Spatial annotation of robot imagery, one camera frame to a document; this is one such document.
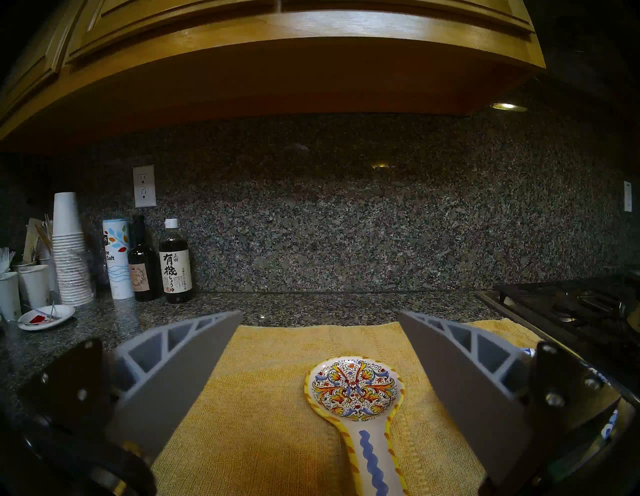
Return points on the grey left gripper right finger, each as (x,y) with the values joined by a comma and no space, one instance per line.
(475,395)

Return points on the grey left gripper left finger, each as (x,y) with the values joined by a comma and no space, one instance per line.
(165,390)

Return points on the blue white paper bowl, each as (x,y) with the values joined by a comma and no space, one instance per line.
(609,425)

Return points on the colourful ceramic spoon rest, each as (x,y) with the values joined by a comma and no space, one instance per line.
(355,387)

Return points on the yellow terry towel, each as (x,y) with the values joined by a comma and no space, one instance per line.
(260,400)

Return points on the dark bottle brown label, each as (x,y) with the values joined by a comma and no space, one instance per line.
(142,272)

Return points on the soy sauce bottle white cap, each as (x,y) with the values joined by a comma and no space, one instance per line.
(175,270)

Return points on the black gas stovetop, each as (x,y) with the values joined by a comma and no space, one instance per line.
(575,310)

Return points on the small white saucer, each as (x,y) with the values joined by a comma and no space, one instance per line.
(55,314)

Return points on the white salt canister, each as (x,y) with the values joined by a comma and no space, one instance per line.
(117,260)

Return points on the white paper cup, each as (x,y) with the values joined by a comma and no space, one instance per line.
(9,297)
(34,287)

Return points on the stack of white paper cups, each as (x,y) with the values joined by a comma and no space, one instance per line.
(70,250)

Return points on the stainless steel saucepan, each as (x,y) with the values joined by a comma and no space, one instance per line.
(634,317)

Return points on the wooden chopsticks bundle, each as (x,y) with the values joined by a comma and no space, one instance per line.
(32,240)

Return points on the white plastic fork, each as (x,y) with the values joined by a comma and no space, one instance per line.
(3,260)

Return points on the range hood lamp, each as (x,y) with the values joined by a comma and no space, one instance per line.
(509,106)

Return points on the white wall outlet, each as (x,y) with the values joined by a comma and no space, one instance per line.
(144,187)
(628,196)

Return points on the light wooden wall cabinet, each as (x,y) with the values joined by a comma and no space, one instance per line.
(280,60)

